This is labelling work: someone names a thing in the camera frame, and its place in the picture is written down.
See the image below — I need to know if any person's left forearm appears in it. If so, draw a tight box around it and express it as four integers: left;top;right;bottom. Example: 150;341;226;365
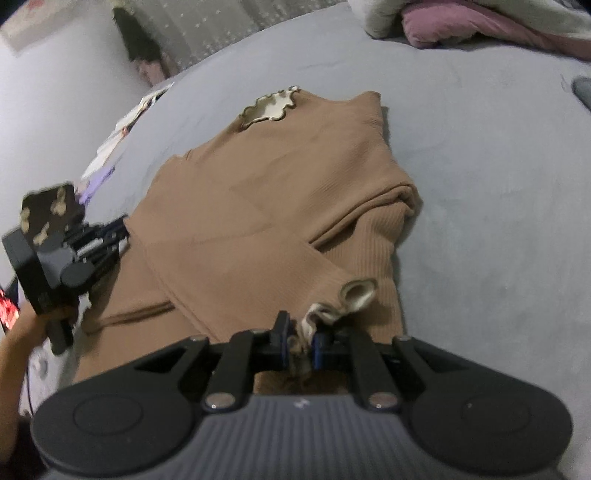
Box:
0;332;38;467

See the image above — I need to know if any person's left hand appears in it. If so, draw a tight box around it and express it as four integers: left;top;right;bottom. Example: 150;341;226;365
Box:
9;302;80;354

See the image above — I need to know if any pile of books and papers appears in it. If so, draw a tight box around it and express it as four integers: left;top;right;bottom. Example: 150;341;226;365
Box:
74;80;176;204

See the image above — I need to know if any grey and pink folded quilt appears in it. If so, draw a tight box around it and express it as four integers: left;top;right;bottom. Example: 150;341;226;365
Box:
347;0;591;61

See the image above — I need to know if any dark and pink cloth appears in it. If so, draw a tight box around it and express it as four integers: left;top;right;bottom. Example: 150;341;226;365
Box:
113;7;171;86

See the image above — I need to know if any grey dotted curtain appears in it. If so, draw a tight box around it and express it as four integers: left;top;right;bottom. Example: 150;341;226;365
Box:
115;0;352;79

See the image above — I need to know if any red patterned item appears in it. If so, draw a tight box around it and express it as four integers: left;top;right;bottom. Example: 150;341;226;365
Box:
0;286;21;333

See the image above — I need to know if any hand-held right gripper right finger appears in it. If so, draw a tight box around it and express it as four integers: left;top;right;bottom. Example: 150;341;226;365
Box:
310;329;465;411

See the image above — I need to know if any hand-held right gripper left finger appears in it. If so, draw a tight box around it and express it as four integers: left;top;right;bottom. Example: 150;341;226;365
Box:
133;311;297;412

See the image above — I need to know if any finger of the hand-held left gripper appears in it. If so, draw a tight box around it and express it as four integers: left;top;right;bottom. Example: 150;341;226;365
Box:
78;235;134;296
69;214;130;252

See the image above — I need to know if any grey bed sheet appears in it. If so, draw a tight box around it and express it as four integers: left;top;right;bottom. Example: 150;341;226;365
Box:
18;0;591;480

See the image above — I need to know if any brown knit sweater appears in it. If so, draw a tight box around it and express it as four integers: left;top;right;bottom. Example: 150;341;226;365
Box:
71;86;423;398

